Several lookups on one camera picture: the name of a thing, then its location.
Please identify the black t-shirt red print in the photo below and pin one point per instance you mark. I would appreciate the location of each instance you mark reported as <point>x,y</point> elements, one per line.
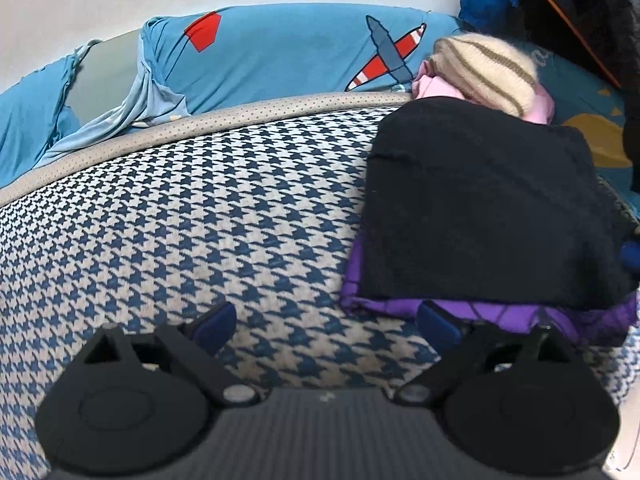
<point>475,200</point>

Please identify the cream striped knit hat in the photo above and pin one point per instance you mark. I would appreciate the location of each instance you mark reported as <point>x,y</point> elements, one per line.
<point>485,70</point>

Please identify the teal pillow yellow print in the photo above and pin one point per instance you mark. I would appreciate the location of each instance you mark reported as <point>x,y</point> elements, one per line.
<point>590,105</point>

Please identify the dark jacket orange trim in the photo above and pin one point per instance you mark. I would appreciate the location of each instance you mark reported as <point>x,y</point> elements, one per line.
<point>590,0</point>

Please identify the purple garment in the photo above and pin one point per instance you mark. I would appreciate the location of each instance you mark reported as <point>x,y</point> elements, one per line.
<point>500,312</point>

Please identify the pink garment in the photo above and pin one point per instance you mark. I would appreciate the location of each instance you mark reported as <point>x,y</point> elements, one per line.
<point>430,87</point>

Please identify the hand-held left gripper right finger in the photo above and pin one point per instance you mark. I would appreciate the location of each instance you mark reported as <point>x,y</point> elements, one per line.
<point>440,322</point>

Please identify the blue airplane print bedsheet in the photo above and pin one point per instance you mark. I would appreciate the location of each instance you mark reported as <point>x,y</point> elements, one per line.
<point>290,55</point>

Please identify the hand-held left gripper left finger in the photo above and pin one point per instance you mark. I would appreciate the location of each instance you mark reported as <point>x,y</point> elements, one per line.
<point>217,322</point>

